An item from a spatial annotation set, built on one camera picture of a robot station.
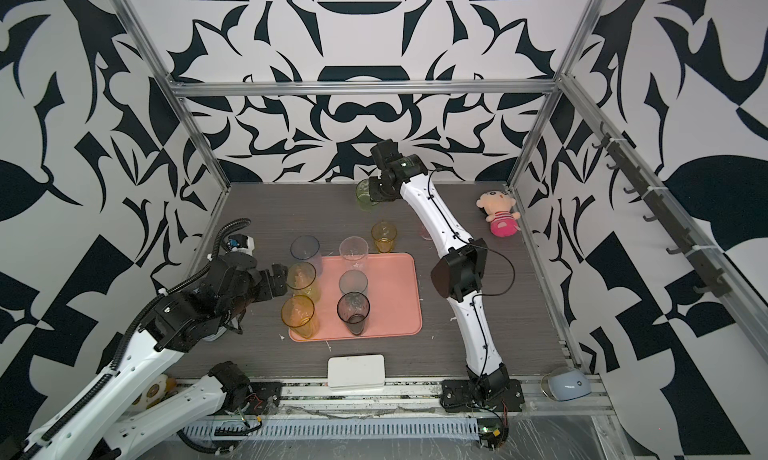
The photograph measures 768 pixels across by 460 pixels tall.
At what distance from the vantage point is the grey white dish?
Answer: 2.30 ft

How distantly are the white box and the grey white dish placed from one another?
411 mm

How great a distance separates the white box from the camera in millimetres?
742
